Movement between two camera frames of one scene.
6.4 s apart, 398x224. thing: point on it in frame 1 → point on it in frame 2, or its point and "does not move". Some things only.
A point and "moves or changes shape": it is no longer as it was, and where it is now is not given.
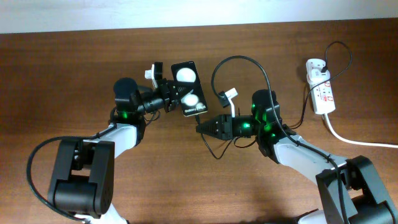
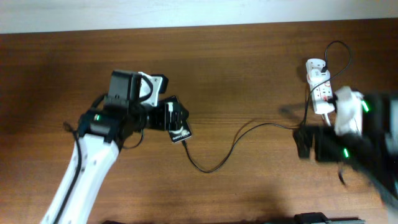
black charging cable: [305, 99] moves or changes shape
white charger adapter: [316, 76] does not move
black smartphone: [194, 101] → [178, 126]
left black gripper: [167, 89] → [160, 121]
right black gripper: [221, 134] → [322, 135]
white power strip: [323, 95] does not move
